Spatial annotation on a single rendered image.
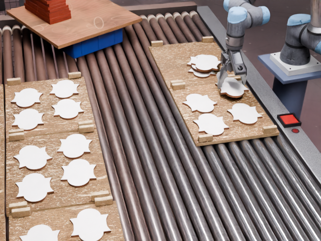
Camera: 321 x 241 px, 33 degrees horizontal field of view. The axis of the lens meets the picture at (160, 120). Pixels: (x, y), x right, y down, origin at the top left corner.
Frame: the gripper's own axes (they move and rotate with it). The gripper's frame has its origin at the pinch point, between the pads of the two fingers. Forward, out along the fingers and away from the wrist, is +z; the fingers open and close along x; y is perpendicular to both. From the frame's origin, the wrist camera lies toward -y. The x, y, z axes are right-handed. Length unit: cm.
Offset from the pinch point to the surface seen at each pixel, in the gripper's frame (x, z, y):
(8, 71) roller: 95, 4, 43
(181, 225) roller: 42, 6, -69
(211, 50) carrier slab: -4.4, 3.5, 40.8
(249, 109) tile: -2.9, 2.7, -14.3
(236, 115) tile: 4.1, 2.7, -17.9
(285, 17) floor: -160, 97, 259
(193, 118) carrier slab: 21.8, 3.6, -14.4
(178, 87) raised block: 21.7, 2.1, 8.2
